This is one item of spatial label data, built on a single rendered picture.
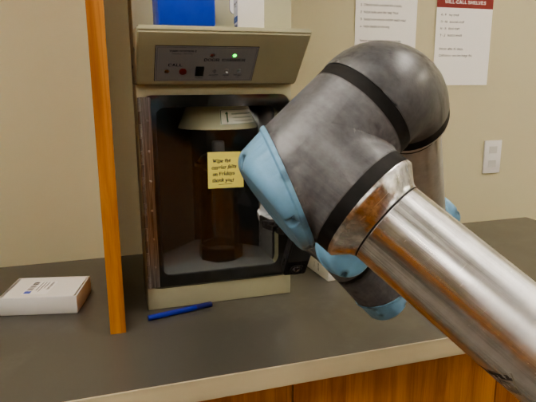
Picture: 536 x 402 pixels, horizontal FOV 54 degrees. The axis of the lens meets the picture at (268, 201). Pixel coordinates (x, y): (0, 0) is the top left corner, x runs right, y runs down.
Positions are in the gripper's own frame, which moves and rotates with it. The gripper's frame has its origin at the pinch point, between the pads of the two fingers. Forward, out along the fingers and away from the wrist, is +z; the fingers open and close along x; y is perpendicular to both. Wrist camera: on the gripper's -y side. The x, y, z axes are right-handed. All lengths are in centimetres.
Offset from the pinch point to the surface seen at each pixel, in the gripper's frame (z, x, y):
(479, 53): 49, -86, 36
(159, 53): -2.5, 22.8, 32.0
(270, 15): 5.7, -0.7, 40.0
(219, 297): 5.6, 11.4, -19.5
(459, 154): 49, -81, 3
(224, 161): 4.4, 9.8, 10.8
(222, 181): 4.4, 10.3, 6.6
